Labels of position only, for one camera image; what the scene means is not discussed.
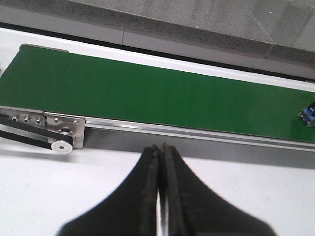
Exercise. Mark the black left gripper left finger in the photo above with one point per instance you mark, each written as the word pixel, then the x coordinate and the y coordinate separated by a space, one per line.
pixel 130 210

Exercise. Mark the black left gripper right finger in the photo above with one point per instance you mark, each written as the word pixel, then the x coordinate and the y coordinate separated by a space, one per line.
pixel 191 208

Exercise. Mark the yellow mushroom push button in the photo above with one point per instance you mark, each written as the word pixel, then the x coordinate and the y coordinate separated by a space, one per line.
pixel 308 115

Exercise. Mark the left steel support bracket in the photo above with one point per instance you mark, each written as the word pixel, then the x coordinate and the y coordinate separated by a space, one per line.
pixel 70 125

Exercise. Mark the aluminium conveyor side rail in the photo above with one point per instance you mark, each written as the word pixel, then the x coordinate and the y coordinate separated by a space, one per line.
pixel 198 134

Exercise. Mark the black drive timing belt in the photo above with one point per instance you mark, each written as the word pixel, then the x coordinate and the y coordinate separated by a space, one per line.
pixel 31 135

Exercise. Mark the green conveyor belt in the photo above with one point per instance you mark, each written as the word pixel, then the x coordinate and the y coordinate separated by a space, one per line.
pixel 57 81

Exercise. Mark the silver timing pulley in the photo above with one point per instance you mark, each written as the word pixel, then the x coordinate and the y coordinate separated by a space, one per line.
pixel 62 147

